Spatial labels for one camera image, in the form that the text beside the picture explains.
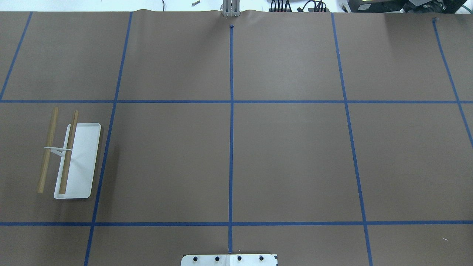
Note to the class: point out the black power strip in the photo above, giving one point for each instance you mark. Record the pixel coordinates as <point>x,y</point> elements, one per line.
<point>310,6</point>

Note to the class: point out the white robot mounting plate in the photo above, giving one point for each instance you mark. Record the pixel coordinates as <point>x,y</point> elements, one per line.
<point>230,260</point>

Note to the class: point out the blue tape strip lengthwise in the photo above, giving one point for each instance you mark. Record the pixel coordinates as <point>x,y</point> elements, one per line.
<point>231,139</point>

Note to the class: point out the white rack base tray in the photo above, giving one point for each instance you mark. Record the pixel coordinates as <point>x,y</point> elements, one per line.
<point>83,161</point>

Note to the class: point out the blue tape strip crosswise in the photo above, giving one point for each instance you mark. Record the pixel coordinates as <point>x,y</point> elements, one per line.
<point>161,224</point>

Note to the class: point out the aluminium frame post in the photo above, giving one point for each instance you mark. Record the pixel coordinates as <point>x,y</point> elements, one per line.
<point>231,8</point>

